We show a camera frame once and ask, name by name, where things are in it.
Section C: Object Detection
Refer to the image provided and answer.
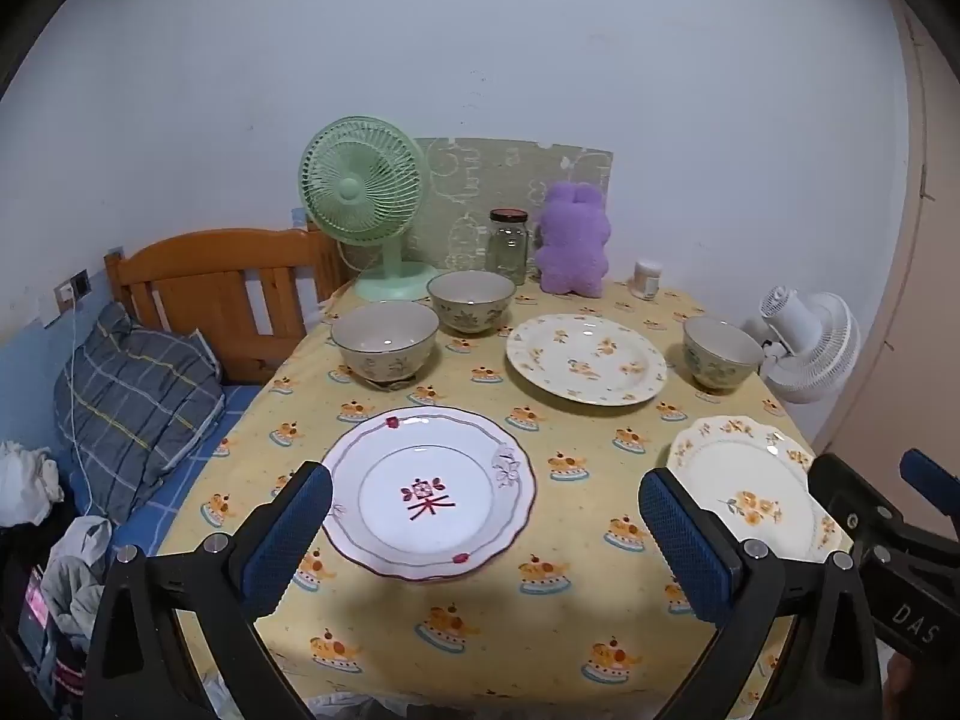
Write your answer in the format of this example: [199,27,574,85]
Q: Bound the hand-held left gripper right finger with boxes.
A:
[637,467,884,720]

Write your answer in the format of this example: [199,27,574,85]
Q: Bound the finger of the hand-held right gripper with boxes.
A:
[808,453,910,563]
[898,448,960,541]

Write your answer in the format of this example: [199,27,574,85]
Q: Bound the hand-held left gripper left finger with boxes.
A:
[81,460,335,720]

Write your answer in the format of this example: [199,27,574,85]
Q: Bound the scalloped plate with yellow flowers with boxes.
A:
[666,415,842,562]

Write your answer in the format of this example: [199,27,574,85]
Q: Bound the white plate with red pattern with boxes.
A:
[321,406,538,581]

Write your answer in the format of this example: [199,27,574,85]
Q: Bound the cream bowl with green pattern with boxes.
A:
[682,316,765,392]

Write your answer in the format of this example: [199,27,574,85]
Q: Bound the cream bowl with floral outside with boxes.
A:
[427,271,517,335]
[331,302,440,383]

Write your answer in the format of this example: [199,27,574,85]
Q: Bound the round plate with yellow flowers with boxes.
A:
[506,313,668,407]

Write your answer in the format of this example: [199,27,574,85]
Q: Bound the blue checked bed sheet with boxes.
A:
[52,382,260,563]

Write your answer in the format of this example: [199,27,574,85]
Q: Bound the white desk fan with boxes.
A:
[742,286,862,404]

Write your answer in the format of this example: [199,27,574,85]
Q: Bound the yellow printed tablecloth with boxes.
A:
[154,277,857,720]

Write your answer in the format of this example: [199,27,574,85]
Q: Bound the grey plaid pillow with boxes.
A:
[54,302,226,524]

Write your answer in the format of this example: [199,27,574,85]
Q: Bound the grey garment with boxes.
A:
[37,516,113,616]

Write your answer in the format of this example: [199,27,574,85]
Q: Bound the white crumpled cloth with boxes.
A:
[0,441,65,527]

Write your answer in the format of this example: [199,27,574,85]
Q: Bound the dark clothes pile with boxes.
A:
[0,525,98,720]

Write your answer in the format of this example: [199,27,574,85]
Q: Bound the wooden bed headboard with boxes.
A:
[103,227,353,385]

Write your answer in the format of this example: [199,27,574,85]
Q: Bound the purple plush toy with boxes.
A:
[534,181,614,296]

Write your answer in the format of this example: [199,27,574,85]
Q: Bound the glass jar with dark lid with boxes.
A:
[486,208,530,286]

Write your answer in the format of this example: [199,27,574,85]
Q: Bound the green desk fan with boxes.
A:
[298,115,445,303]

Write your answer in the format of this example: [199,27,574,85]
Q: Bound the wall socket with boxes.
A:
[56,270,92,312]

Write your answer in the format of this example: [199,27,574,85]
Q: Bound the green printed wall panel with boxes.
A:
[411,137,614,275]

